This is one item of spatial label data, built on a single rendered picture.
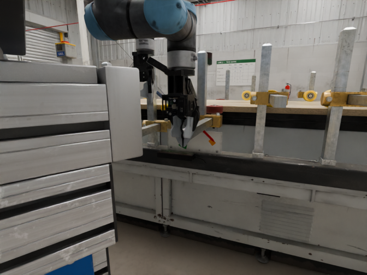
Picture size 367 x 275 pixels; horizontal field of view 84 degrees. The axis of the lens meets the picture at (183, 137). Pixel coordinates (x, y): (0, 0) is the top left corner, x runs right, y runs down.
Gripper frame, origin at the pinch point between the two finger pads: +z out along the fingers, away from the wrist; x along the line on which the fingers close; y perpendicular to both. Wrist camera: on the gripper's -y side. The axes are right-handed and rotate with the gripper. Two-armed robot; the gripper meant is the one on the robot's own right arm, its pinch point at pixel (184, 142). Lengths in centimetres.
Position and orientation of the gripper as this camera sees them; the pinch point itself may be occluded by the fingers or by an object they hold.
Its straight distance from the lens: 60.4
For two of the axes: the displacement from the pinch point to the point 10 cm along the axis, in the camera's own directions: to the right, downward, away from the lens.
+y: -3.4, 2.0, -9.2
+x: 9.4, 0.8, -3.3
